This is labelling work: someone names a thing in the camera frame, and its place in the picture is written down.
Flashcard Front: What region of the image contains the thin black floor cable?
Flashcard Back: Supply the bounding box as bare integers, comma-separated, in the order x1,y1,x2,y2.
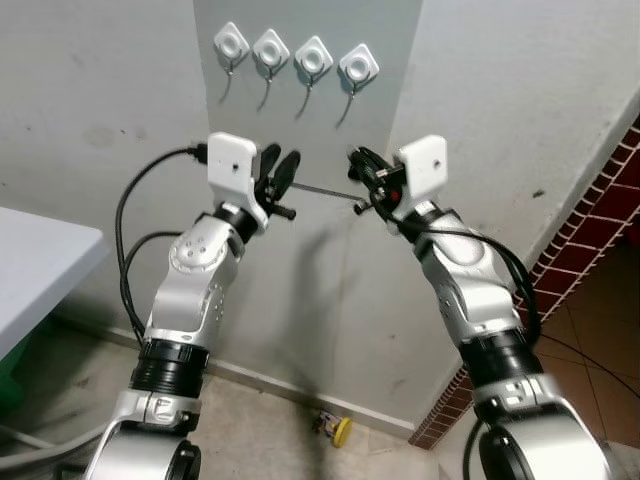
540,333,640,401

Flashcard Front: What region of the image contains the thin silver metal rod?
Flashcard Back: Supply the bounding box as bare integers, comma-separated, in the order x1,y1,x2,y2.
296,181,367,201

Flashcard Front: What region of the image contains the white table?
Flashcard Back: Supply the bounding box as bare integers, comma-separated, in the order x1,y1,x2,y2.
0,206,107,359

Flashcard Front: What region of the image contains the white adhesive wall hook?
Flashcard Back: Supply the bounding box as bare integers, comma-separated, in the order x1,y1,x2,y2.
294,35,335,89
213,22,251,73
252,28,291,81
338,44,381,98

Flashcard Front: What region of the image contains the yellow disc keychain with keys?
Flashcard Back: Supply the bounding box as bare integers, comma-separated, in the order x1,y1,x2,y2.
318,410,354,448

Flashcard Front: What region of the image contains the grey wall panel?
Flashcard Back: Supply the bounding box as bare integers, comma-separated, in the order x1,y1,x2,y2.
193,0,427,196

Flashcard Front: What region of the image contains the red tiled wall edge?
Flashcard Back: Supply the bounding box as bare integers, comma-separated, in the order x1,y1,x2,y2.
410,118,640,449

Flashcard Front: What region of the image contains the white hose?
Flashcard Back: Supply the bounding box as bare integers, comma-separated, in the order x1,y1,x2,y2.
0,425,106,469

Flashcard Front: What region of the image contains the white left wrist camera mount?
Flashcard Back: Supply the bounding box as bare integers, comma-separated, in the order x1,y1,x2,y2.
207,132,264,207

